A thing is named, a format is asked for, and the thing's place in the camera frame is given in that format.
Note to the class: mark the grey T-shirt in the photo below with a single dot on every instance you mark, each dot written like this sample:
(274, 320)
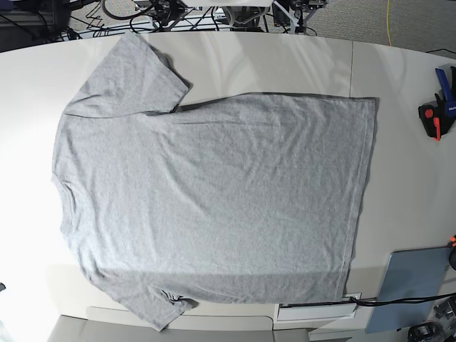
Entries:
(252, 199)

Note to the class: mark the blue-grey flat board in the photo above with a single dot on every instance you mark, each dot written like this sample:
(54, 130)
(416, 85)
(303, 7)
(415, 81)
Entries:
(410, 273)

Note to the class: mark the black orange clamp tool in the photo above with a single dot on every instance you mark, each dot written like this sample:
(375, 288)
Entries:
(437, 119)

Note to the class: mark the blue bar clamp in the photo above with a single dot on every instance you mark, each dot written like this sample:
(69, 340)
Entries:
(445, 86)

